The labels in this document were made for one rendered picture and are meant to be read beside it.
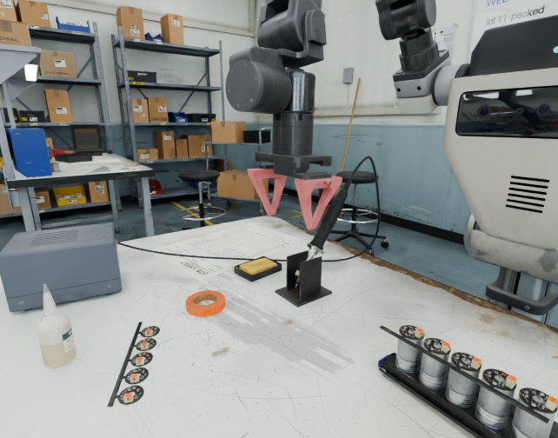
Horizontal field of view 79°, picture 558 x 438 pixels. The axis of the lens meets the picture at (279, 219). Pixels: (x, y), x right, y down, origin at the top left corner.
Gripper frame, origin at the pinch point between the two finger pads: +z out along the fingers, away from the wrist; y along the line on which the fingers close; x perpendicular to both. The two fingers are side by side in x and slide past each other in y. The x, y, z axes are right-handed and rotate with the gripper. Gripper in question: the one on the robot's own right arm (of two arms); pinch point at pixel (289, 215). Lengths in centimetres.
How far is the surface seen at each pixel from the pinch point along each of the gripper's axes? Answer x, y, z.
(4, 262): -35.0, -19.8, 6.5
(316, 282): 4.9, 1.4, 11.6
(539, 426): -1.0, 33.3, 9.5
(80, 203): 9, -393, 73
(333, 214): 8.7, 0.5, 0.7
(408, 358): -1.1, 22.1, 10.4
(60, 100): 3, -391, -37
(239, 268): -1.7, -12.4, 12.6
